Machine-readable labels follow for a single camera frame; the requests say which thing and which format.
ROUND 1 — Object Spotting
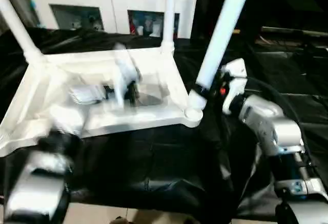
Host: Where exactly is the white plastic table top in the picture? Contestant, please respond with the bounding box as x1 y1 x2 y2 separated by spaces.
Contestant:
0 45 203 158

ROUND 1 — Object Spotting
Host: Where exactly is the white plastic table leg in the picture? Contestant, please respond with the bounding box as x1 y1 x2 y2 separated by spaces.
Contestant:
160 0 179 51
0 0 46 67
186 0 255 113

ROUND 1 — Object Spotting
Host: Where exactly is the black mat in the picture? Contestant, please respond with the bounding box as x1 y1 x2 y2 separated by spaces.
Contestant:
0 27 328 219

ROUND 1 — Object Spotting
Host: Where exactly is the white glass-door cabinet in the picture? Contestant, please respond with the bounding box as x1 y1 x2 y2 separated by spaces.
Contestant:
26 0 199 39

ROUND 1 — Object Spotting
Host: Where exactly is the grey curtain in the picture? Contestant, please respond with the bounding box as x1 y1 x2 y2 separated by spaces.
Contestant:
0 0 37 30

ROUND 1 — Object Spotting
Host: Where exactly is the black metal rail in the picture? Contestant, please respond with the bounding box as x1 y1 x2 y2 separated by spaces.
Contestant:
259 26 328 45

